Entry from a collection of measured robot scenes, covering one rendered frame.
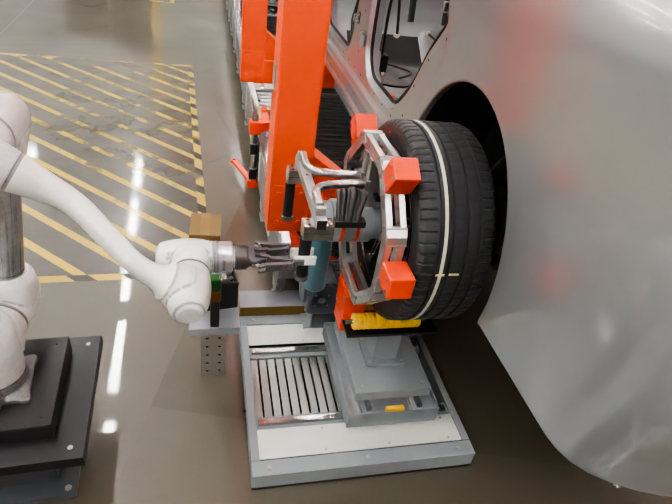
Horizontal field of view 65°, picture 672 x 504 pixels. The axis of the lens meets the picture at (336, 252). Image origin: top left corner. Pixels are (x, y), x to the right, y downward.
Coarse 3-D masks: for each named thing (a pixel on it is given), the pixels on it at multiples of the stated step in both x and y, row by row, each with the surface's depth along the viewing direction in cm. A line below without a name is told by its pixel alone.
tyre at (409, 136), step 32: (384, 128) 172; (416, 128) 156; (448, 128) 160; (448, 160) 149; (480, 160) 151; (416, 192) 146; (448, 192) 145; (480, 192) 148; (416, 224) 146; (480, 224) 147; (416, 256) 146; (448, 256) 147; (480, 256) 149; (416, 288) 151; (448, 288) 152; (480, 288) 156
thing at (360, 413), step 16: (336, 352) 220; (336, 368) 210; (336, 384) 210; (352, 400) 200; (368, 400) 197; (384, 400) 202; (400, 400) 203; (416, 400) 200; (432, 400) 205; (352, 416) 192; (368, 416) 194; (384, 416) 196; (400, 416) 198; (416, 416) 201; (432, 416) 203
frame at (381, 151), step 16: (352, 144) 178; (368, 144) 161; (384, 144) 159; (352, 160) 183; (384, 160) 148; (384, 192) 147; (384, 208) 147; (400, 208) 147; (384, 224) 148; (400, 224) 147; (384, 240) 146; (400, 240) 146; (352, 256) 194; (384, 256) 148; (400, 256) 149; (352, 288) 180; (368, 288) 162; (368, 304) 177
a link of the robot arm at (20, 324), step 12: (0, 312) 147; (12, 312) 154; (0, 324) 145; (12, 324) 149; (24, 324) 157; (0, 336) 144; (12, 336) 148; (24, 336) 157; (0, 348) 144; (12, 348) 148; (24, 348) 157; (0, 360) 146; (12, 360) 149; (24, 360) 157; (0, 372) 147; (12, 372) 151; (0, 384) 150
